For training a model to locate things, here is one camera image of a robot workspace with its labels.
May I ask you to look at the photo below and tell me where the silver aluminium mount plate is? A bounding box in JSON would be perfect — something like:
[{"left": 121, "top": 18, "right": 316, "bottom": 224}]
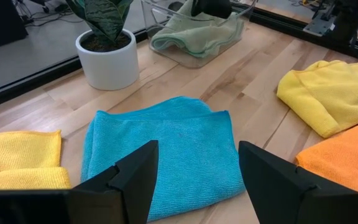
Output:
[{"left": 302, "top": 11, "right": 337, "bottom": 37}]

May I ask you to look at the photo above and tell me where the blue microfiber towel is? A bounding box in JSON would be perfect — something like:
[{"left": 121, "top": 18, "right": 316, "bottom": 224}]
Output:
[{"left": 81, "top": 95, "right": 247, "bottom": 222}]

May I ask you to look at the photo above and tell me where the clear plastic bin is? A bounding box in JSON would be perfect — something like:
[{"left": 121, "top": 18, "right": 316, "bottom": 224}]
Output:
[{"left": 140, "top": 0, "right": 259, "bottom": 69}]

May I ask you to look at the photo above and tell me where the yellow microfiber towel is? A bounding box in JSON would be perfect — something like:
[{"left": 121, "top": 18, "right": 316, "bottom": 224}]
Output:
[
  {"left": 0, "top": 129, "right": 72, "bottom": 190},
  {"left": 276, "top": 59, "right": 358, "bottom": 139}
]

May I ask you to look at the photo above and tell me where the orange microfiber towel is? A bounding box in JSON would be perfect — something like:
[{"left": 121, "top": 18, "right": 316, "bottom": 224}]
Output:
[{"left": 295, "top": 116, "right": 358, "bottom": 194}]

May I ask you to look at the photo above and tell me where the black aluminium rig frame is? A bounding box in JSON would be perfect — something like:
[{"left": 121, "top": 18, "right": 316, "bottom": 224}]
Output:
[{"left": 0, "top": 2, "right": 358, "bottom": 113}]

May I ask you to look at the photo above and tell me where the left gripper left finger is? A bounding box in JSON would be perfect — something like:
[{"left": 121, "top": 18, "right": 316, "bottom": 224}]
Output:
[{"left": 0, "top": 139, "right": 160, "bottom": 224}]

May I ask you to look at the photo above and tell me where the green microfiber towel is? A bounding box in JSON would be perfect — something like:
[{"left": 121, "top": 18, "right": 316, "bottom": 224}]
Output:
[{"left": 150, "top": 0, "right": 246, "bottom": 59}]

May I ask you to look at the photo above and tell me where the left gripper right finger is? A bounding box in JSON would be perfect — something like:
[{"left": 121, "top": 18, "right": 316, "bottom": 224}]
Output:
[{"left": 238, "top": 141, "right": 358, "bottom": 224}]

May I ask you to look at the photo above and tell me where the snake plant in white pot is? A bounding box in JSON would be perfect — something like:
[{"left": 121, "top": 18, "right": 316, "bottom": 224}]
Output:
[{"left": 65, "top": 0, "right": 140, "bottom": 91}]

